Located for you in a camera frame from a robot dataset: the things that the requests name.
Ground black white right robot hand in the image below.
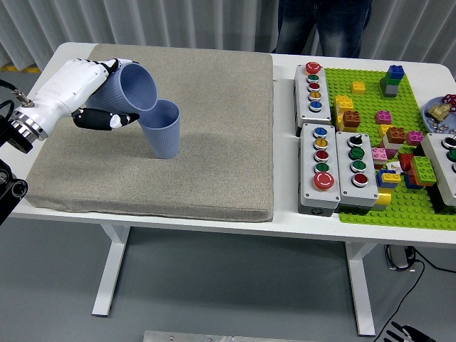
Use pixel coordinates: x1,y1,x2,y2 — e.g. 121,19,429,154
383,320,434,342

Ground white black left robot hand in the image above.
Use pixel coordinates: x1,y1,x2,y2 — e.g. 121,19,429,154
33,56,140,135

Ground blue ribbed plastic cup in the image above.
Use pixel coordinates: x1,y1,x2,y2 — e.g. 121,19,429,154
138,98,181,160
84,60,159,113

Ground white table leg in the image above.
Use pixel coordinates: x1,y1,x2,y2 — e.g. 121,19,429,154
344,242,378,336
91,224,131,318

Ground grey power adapter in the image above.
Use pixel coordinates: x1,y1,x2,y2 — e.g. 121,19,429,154
383,244,416,271

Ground white curtain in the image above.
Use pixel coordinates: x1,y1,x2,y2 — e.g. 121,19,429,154
0,0,456,78

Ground yellow round brick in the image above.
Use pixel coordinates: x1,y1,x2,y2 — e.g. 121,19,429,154
373,188,393,214

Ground blue red brick stack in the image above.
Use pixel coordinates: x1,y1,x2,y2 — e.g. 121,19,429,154
403,170,421,190

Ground grey-brown fabric mat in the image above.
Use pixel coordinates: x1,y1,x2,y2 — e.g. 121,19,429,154
26,43,274,222

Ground blue brick with yellow top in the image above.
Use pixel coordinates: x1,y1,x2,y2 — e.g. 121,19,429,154
376,168,403,189

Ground green brick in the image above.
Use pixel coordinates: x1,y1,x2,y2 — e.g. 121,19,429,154
409,155,438,186

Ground grey box with black selector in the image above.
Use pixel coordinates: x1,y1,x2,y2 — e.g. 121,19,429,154
335,130,380,214

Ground grey button box on black base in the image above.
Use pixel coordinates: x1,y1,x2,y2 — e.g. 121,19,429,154
420,132,456,211

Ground white pink brick stack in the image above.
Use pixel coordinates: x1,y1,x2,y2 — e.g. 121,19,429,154
378,136,403,160

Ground grey five-button box, large red mushroom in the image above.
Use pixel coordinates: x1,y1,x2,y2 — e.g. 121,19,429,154
297,123,342,217

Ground light blue plate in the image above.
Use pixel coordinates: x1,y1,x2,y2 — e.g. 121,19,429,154
423,95,456,135

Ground brown brick on yellow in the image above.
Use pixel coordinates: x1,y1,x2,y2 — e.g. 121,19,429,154
341,109,362,133

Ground brass metal fitting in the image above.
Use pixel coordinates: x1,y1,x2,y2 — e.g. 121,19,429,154
427,102,450,120

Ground grey five-button box, small red mushroom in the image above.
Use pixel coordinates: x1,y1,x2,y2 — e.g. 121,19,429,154
292,61,333,137

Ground green studded baseplate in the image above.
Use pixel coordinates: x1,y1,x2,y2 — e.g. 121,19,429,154
323,66,456,229

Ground yellow brick stack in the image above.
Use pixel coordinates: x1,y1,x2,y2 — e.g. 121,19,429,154
333,94,354,133

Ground blue green grey brick tower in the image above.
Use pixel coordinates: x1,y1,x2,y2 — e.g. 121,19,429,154
379,64,406,99

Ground person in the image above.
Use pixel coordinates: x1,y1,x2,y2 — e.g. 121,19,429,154
276,0,373,58

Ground black power cable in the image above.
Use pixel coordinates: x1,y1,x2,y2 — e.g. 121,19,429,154
373,247,456,342

